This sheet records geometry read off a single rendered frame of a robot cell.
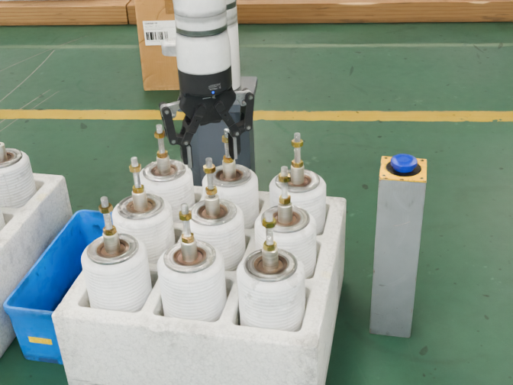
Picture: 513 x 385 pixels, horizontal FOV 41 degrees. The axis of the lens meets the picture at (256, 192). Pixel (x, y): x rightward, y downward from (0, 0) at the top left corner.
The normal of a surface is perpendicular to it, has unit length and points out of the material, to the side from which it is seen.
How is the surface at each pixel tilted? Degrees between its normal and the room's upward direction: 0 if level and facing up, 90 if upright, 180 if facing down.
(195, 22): 90
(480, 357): 0
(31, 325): 92
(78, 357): 90
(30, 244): 90
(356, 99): 0
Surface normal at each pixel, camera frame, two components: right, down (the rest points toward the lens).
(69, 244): 0.98, 0.04
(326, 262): -0.04, -0.86
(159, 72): -0.04, 0.50
